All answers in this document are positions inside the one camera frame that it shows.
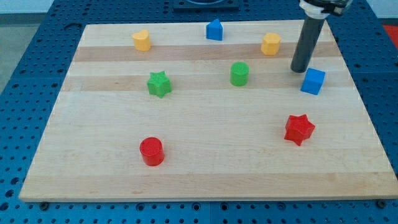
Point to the blue cube block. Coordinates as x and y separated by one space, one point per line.
313 81

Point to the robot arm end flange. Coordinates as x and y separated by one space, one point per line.
321 9

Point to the light wooden board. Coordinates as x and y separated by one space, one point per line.
221 142

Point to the green star block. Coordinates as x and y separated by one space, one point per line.
159 84

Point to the green cylinder block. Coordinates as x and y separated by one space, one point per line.
239 74

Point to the red cylinder block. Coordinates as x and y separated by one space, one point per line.
152 151

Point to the blue triangular prism block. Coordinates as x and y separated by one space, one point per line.
214 30

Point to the yellow heart block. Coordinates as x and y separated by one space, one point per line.
141 40

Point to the yellow pentagon block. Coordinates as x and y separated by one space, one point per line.
270 44

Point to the red star block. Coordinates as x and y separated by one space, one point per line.
298 129

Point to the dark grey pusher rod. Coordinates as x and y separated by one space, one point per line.
307 41

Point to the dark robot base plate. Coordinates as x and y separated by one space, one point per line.
181 5

